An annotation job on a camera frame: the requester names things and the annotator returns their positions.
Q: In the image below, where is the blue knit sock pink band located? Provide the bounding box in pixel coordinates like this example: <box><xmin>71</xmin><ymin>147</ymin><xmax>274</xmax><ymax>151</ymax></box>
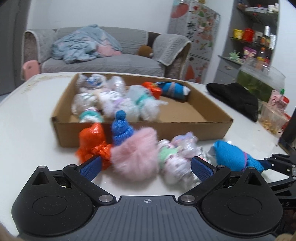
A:
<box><xmin>213</xmin><ymin>141</ymin><xmax>264</xmax><ymax>173</ymax></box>

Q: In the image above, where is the pink fluffy pompom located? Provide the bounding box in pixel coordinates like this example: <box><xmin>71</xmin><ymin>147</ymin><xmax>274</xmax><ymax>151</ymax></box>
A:
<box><xmin>111</xmin><ymin>127</ymin><xmax>159</xmax><ymax>182</ymax></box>

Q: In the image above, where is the grey sock roll blue bow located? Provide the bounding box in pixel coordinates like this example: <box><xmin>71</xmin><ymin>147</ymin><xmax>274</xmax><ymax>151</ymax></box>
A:
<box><xmin>98</xmin><ymin>91</ymin><xmax>139</xmax><ymax>122</ymax></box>

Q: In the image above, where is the orange plastic bundle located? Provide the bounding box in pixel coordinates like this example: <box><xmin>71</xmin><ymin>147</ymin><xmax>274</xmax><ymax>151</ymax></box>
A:
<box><xmin>76</xmin><ymin>123</ymin><xmax>112</xmax><ymax>170</ymax></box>
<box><xmin>142</xmin><ymin>81</ymin><xmax>163</xmax><ymax>99</ymax></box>

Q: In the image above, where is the bubble white bundle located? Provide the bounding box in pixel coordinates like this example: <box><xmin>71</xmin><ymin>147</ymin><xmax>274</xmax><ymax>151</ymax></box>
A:
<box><xmin>127</xmin><ymin>85</ymin><xmax>168</xmax><ymax>122</ymax></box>

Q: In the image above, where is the pastel plastic wrapped bundle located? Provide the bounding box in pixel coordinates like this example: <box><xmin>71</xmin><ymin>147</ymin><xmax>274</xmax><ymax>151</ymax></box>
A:
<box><xmin>158</xmin><ymin>132</ymin><xmax>209</xmax><ymax>189</ymax></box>

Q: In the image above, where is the blue knitted mini hat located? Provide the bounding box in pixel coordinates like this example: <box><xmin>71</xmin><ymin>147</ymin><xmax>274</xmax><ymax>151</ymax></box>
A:
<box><xmin>111</xmin><ymin>110</ymin><xmax>134</xmax><ymax>146</ymax></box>

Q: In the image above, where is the cardboard box tray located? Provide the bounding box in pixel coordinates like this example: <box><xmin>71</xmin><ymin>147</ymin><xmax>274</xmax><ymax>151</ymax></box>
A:
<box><xmin>52</xmin><ymin>73</ymin><xmax>233</xmax><ymax>148</ymax></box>

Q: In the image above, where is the black cloth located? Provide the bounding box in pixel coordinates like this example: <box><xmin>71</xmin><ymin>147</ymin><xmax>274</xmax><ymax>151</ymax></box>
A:
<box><xmin>206</xmin><ymin>82</ymin><xmax>258</xmax><ymax>122</ymax></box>

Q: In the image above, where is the white striped sock bundle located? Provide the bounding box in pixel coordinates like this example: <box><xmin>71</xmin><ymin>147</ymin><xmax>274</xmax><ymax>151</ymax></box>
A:
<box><xmin>71</xmin><ymin>93</ymin><xmax>99</xmax><ymax>116</ymax></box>

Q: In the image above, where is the glass fish bowl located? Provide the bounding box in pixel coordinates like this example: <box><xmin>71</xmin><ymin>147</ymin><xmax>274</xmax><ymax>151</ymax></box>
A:
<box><xmin>236</xmin><ymin>61</ymin><xmax>285</xmax><ymax>102</ymax></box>

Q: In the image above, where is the white sock roll blue trim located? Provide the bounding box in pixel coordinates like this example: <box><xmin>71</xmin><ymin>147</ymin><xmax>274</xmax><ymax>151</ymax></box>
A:
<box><xmin>76</xmin><ymin>73</ymin><xmax>107</xmax><ymax>93</ymax></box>

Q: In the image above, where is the plastic wrapped white bundle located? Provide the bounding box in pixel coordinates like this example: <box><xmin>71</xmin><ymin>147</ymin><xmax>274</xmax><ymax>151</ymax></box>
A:
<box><xmin>107</xmin><ymin>76</ymin><xmax>126</xmax><ymax>95</ymax></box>

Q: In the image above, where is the pink child chair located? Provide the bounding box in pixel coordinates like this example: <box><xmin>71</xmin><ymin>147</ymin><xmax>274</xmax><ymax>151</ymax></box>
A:
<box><xmin>22</xmin><ymin>60</ymin><xmax>40</xmax><ymax>81</ymax></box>

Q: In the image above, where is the light blue blanket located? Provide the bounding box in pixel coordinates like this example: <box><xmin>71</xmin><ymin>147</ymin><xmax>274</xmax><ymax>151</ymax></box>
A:
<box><xmin>52</xmin><ymin>25</ymin><xmax>122</xmax><ymax>64</ymax></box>

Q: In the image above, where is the grey shelf unit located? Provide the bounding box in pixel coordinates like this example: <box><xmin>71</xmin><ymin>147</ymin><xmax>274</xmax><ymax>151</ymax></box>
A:
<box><xmin>214</xmin><ymin>1</ymin><xmax>279</xmax><ymax>84</ymax></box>

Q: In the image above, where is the grey sofa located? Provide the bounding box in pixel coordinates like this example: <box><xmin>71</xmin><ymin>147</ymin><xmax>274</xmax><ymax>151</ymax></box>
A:
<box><xmin>22</xmin><ymin>25</ymin><xmax>191</xmax><ymax>79</ymax></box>

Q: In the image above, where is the brown plush toy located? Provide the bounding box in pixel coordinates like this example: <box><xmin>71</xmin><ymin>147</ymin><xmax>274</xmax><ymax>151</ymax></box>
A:
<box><xmin>137</xmin><ymin>45</ymin><xmax>154</xmax><ymax>58</ymax></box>

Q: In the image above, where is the decorated fridge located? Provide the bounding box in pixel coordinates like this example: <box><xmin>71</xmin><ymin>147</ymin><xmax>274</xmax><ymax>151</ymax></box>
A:
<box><xmin>168</xmin><ymin>1</ymin><xmax>221</xmax><ymax>83</ymax></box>

